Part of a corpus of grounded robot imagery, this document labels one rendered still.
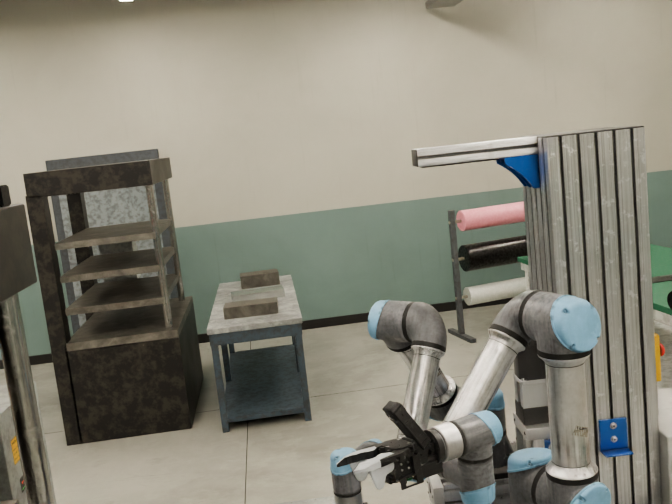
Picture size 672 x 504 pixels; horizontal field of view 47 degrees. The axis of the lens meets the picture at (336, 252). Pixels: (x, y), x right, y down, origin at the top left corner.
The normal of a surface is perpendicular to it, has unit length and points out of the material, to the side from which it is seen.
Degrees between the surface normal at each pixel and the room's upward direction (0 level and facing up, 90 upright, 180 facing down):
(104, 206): 90
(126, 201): 90
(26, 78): 90
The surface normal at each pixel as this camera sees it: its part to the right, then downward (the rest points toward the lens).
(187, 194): 0.10, 0.14
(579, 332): 0.45, -0.05
